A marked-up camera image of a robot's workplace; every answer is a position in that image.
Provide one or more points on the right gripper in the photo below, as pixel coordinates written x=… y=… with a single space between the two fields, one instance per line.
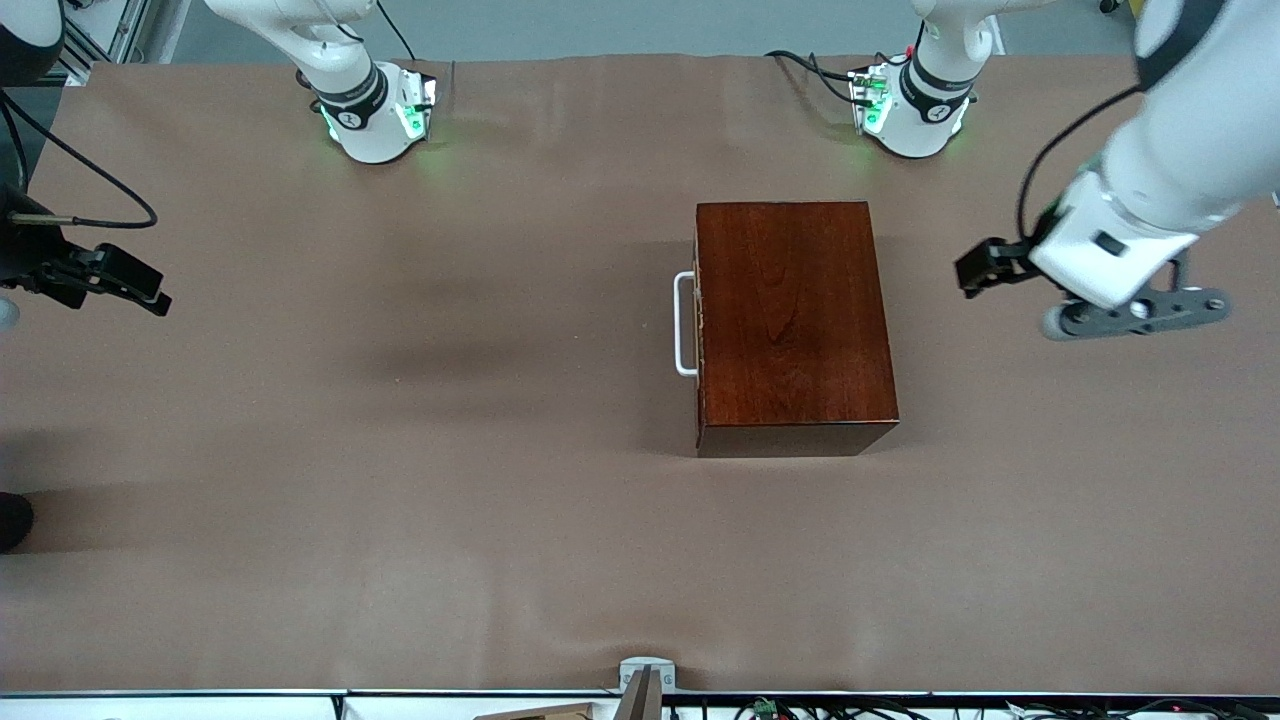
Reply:
x=30 y=262

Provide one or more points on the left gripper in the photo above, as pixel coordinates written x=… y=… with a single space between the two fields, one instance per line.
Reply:
x=1004 y=259

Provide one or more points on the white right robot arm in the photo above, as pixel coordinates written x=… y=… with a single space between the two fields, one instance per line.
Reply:
x=370 y=110

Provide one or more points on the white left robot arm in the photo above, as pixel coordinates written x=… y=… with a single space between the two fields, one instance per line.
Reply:
x=1190 y=130

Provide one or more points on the dark brown wooden cabinet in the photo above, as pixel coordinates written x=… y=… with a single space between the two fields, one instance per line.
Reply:
x=790 y=320

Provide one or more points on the black rounded object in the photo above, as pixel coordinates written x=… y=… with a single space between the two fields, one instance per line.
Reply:
x=12 y=520

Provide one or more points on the brown table cover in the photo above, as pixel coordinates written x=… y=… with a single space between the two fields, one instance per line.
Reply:
x=450 y=560

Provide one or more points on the brown cardboard piece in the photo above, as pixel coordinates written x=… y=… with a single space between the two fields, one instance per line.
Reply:
x=550 y=713

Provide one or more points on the aluminium frame profile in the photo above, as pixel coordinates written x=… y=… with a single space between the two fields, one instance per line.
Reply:
x=120 y=30

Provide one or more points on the white table edge rail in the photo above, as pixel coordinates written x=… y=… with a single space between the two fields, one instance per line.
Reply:
x=200 y=705

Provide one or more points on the grey metal camera bracket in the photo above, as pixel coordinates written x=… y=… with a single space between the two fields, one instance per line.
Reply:
x=645 y=668

